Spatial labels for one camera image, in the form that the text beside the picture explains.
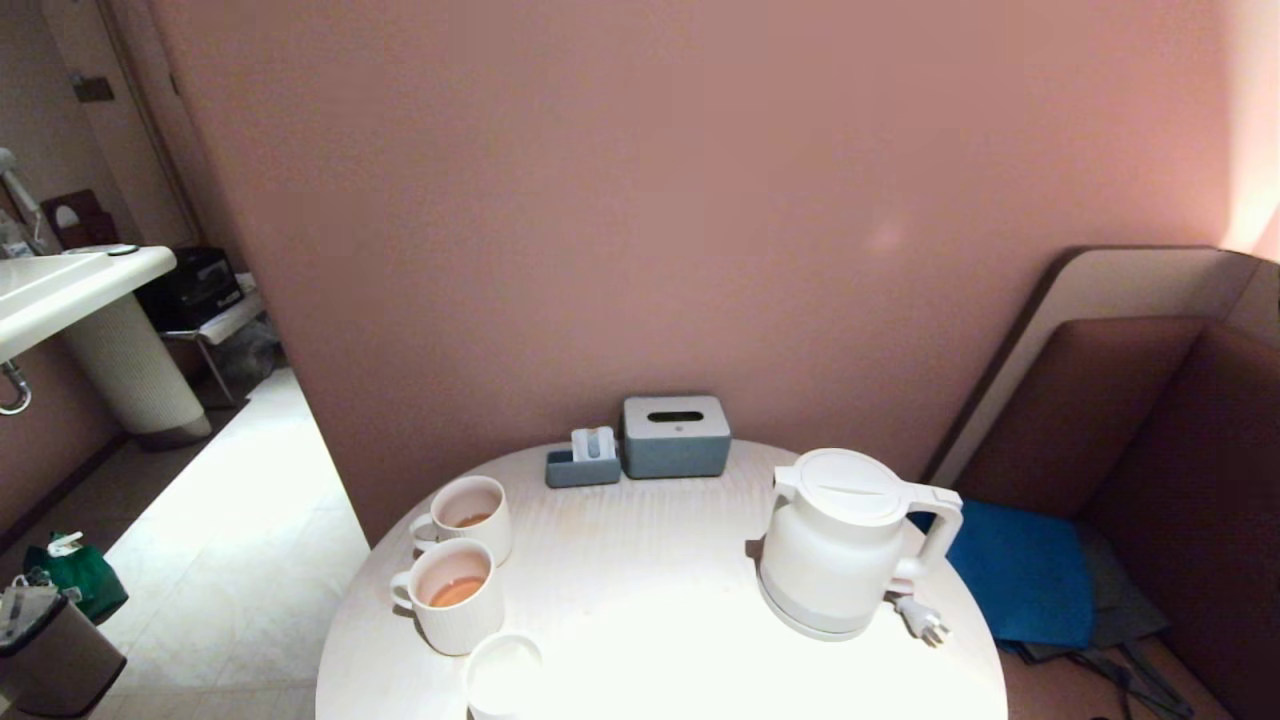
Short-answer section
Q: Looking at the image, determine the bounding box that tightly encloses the white power plug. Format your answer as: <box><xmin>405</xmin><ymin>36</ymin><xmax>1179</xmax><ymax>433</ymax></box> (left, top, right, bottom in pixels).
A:
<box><xmin>893</xmin><ymin>595</ymin><xmax>949</xmax><ymax>648</ymax></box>

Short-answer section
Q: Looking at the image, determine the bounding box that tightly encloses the brown upholstered bench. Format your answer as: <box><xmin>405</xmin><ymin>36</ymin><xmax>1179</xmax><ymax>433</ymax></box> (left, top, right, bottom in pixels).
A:
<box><xmin>950</xmin><ymin>317</ymin><xmax>1280</xmax><ymax>720</ymax></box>

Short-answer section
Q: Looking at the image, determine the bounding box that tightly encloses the brown wall holder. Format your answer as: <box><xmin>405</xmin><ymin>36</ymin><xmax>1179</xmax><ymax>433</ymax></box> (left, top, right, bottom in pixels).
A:
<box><xmin>38</xmin><ymin>189</ymin><xmax>116</xmax><ymax>252</ymax></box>

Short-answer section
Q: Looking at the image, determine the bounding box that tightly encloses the white pedestal sink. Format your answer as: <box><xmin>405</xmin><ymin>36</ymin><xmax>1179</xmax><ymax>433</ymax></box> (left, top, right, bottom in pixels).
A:
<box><xmin>0</xmin><ymin>246</ymin><xmax>178</xmax><ymax>363</ymax></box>

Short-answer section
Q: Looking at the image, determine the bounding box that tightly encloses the chrome sink faucet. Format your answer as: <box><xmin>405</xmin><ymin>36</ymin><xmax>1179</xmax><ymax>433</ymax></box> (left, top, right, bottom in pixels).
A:
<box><xmin>0</xmin><ymin>147</ymin><xmax>46</xmax><ymax>258</ymax></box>

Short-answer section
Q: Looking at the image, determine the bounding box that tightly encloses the grey blue tissue box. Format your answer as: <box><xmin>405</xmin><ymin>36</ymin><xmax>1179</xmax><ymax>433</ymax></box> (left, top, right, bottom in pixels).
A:
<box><xmin>622</xmin><ymin>394</ymin><xmax>733</xmax><ymax>479</ymax></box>

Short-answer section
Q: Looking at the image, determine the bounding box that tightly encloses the blue folded cloth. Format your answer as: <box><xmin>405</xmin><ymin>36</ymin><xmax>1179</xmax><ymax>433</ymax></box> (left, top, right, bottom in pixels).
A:
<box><xmin>910</xmin><ymin>500</ymin><xmax>1097</xmax><ymax>649</ymax></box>

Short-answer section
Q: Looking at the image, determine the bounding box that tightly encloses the smooth white handleless cup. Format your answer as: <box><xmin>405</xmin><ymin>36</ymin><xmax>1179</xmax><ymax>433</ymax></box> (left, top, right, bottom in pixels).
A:
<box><xmin>465</xmin><ymin>633</ymin><xmax>544</xmax><ymax>720</ymax></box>

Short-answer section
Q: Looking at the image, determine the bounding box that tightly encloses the white ribbed mug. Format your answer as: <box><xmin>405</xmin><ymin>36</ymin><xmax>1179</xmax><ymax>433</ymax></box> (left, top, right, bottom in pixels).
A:
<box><xmin>388</xmin><ymin>538</ymin><xmax>505</xmax><ymax>658</ymax></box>
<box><xmin>408</xmin><ymin>474</ymin><xmax>513</xmax><ymax>566</ymax></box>

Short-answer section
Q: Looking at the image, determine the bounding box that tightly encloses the white metal-leg rack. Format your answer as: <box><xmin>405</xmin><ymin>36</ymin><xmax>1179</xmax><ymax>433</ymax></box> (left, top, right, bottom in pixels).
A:
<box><xmin>160</xmin><ymin>289</ymin><xmax>266</xmax><ymax>410</ymax></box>

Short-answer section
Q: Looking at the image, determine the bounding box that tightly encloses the small grey sachet holder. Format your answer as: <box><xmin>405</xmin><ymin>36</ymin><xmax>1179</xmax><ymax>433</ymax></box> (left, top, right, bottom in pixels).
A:
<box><xmin>545</xmin><ymin>446</ymin><xmax>623</xmax><ymax>489</ymax></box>

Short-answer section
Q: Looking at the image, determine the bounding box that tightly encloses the grey plastic bag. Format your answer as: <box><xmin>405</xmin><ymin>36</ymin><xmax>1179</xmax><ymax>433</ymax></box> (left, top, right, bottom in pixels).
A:
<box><xmin>215</xmin><ymin>324</ymin><xmax>283</xmax><ymax>393</ymax></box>

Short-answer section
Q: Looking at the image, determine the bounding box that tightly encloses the black box appliance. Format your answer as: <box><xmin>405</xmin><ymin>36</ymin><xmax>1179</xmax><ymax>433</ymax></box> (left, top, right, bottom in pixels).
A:
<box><xmin>133</xmin><ymin>247</ymin><xmax>244</xmax><ymax>333</ymax></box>

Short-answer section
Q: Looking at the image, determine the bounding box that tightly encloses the green bag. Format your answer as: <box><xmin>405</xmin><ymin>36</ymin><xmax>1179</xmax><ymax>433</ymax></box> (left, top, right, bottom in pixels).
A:
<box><xmin>22</xmin><ymin>532</ymin><xmax>129</xmax><ymax>625</ymax></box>

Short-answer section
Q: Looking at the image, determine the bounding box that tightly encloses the white electric kettle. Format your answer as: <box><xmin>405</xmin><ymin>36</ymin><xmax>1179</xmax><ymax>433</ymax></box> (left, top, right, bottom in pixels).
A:
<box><xmin>760</xmin><ymin>447</ymin><xmax>966</xmax><ymax>634</ymax></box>

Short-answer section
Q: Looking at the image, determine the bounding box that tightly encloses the white ribbed sink pedestal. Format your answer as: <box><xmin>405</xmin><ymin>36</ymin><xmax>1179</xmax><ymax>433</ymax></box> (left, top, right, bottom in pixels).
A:
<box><xmin>57</xmin><ymin>294</ymin><xmax>213</xmax><ymax>452</ymax></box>

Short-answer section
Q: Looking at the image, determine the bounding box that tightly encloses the grey round kettle base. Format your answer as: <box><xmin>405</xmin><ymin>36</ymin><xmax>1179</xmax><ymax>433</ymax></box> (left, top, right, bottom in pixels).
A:
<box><xmin>758</xmin><ymin>575</ymin><xmax>901</xmax><ymax>643</ymax></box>

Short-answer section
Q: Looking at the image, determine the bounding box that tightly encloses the thin dark loose cable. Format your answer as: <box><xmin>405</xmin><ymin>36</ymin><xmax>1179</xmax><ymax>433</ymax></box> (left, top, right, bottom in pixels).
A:
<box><xmin>1020</xmin><ymin>640</ymin><xmax>1241</xmax><ymax>720</ymax></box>

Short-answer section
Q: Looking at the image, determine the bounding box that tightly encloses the brown waste bin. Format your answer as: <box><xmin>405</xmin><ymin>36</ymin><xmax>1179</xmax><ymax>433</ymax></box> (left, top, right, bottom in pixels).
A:
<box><xmin>0</xmin><ymin>575</ymin><xmax>128</xmax><ymax>718</ymax></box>

